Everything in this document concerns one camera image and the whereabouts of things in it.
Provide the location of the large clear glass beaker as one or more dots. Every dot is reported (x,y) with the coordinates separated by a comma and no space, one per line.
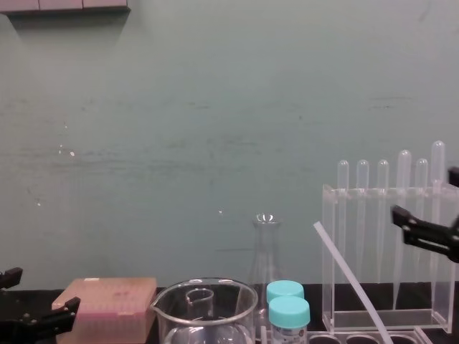
(236,308)

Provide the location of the clear glass conical flask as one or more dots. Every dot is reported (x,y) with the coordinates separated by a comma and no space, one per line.
(266,251)

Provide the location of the pale wall-mounted cabinet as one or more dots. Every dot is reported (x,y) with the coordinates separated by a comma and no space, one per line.
(64,4)

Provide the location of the short clear plastic pipette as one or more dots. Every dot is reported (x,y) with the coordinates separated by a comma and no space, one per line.
(421,172)
(383,172)
(362,172)
(343,172)

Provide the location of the white translucent stirring rod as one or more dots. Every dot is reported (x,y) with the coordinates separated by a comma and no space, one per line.
(344,268)

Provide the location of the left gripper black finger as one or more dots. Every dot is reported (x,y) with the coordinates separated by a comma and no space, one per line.
(54,317)
(12,276)

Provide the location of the teal-capped clear vial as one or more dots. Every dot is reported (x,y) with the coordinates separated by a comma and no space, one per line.
(285,288)
(289,311)

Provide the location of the pink pipette tip box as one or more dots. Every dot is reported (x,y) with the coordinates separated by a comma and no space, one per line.
(104,304)

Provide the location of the small clear glass beaker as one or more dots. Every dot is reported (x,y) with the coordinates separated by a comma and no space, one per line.
(199,292)

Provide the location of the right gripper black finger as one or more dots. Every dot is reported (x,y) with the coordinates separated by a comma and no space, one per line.
(454,177)
(426,238)

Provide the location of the clear plastic well tray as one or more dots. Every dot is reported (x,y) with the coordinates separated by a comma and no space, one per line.
(358,338)

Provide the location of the clear acrylic pipette rack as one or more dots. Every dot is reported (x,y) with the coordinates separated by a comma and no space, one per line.
(328,251)

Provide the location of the long clear plastic pipette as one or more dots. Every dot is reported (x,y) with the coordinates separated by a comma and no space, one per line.
(404,168)
(437,161)

